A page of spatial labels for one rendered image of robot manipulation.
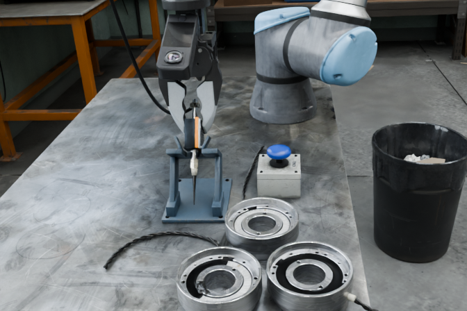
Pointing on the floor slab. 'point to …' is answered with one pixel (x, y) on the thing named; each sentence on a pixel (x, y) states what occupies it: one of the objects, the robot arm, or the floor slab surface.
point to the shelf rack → (424, 3)
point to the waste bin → (416, 189)
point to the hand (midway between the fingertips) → (194, 127)
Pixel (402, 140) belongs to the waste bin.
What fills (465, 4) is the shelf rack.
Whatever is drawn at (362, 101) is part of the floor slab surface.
